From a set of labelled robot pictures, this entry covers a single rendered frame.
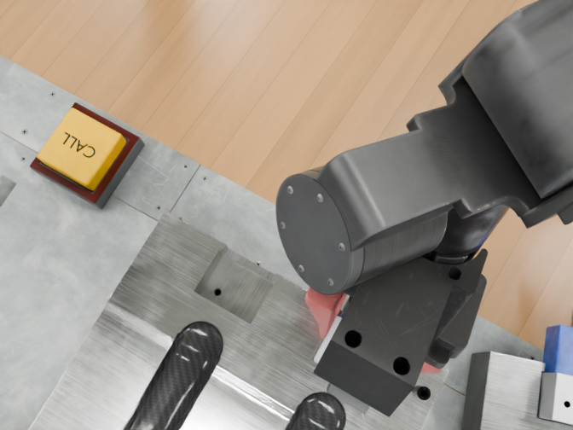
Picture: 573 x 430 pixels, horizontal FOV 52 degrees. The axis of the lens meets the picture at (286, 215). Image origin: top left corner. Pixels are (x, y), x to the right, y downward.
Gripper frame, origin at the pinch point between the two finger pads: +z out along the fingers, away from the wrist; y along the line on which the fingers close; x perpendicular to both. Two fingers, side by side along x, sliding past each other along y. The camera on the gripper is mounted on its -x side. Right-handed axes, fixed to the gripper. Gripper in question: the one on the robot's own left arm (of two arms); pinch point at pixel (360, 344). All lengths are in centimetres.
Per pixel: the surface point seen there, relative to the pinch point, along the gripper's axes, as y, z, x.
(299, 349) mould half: -3.8, 2.8, -1.3
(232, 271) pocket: -12.0, 3.5, 2.6
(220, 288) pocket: -12.2, 4.4, 1.1
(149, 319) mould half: -15.3, 4.5, -4.6
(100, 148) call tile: -29.6, 3.4, 7.4
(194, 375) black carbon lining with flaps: -10.0, 6.2, -5.9
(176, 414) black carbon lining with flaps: -9.8, 7.9, -8.6
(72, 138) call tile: -32.5, 3.5, 7.1
